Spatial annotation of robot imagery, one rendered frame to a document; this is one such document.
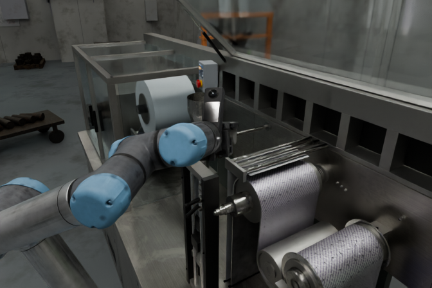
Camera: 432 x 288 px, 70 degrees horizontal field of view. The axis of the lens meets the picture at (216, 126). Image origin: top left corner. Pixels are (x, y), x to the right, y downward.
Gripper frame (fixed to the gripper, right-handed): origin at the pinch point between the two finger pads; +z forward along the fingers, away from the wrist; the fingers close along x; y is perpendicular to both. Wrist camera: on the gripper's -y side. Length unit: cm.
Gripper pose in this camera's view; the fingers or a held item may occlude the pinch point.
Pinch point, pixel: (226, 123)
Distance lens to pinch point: 85.9
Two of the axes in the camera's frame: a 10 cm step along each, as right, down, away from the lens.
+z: 2.7, -0.6, 9.6
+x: 9.6, -0.3, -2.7
